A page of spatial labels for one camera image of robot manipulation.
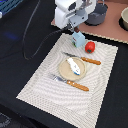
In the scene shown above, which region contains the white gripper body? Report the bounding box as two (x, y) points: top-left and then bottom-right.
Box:
(55, 0), (97, 29)

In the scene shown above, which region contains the red toy tomato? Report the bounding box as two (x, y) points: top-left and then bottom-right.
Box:
(85, 41), (95, 53)

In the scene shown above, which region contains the light blue toy carton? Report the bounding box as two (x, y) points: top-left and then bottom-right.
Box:
(72, 32), (85, 47)

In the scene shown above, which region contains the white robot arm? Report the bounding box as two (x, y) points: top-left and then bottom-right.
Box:
(55, 0), (97, 29)

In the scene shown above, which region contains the large grey pot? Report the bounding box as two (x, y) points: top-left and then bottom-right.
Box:
(86, 3), (108, 26)

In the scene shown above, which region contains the beige bowl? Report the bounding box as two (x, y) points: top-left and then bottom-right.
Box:
(121, 7), (128, 30)

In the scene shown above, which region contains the round beige plate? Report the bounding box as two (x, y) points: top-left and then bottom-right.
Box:
(58, 57), (86, 81)

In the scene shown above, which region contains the beige woven placemat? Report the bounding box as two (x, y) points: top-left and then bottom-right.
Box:
(17, 34), (118, 128)

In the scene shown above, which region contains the black cable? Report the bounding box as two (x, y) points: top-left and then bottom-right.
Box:
(21, 0), (72, 61)

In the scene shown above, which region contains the knife with wooden handle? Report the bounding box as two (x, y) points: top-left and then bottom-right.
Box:
(62, 52), (101, 65)

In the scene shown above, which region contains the fork with wooden handle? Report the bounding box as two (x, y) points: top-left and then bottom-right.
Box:
(51, 74), (89, 91)

